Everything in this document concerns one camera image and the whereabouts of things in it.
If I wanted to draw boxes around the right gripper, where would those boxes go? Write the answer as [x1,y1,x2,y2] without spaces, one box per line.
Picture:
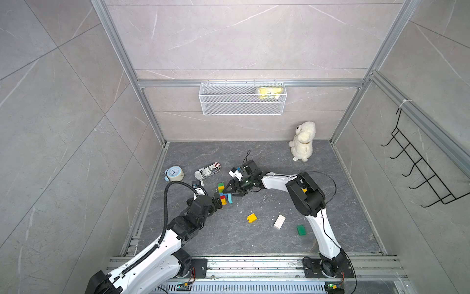
[223,177,255,197]

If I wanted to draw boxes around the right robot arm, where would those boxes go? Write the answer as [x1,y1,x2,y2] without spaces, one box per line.
[223,160,350,278]

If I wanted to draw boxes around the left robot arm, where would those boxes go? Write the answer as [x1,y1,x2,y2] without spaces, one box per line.
[85,181,223,294]

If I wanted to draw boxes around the yellow stepped lego brick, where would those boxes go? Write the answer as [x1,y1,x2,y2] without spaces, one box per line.
[247,213,258,224]

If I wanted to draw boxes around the white long lego brick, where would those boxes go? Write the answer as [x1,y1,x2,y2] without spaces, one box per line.
[273,214,286,230]

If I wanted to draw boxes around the green flat lego brick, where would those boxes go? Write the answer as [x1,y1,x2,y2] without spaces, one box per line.
[297,225,307,236]

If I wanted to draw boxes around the small toy car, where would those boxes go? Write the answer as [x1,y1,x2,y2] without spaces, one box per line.
[194,162,222,181]

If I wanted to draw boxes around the tape roll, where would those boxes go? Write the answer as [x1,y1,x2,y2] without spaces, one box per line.
[164,165,184,182]

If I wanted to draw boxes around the white plush toy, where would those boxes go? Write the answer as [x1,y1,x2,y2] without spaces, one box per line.
[288,121,316,162]

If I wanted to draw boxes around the yellow sponge in basket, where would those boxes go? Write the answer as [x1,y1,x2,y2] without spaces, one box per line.
[255,87,284,100]

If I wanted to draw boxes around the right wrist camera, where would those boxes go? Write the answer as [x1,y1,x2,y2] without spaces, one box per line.
[229,167,243,181]

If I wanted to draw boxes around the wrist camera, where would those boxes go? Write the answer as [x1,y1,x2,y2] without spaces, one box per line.
[192,180,207,200]
[229,167,243,181]

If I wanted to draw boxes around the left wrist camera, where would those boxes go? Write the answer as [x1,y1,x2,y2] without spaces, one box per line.
[192,180,207,200]

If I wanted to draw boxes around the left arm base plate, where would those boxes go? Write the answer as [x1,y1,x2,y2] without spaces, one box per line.
[176,258,208,279]

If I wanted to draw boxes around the white wire mesh basket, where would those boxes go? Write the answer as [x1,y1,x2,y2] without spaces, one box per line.
[198,82,287,116]

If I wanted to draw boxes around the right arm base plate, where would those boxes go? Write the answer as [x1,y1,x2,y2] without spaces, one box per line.
[302,257,356,278]

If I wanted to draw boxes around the black wire hook rack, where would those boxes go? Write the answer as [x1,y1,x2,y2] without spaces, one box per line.
[381,108,470,208]

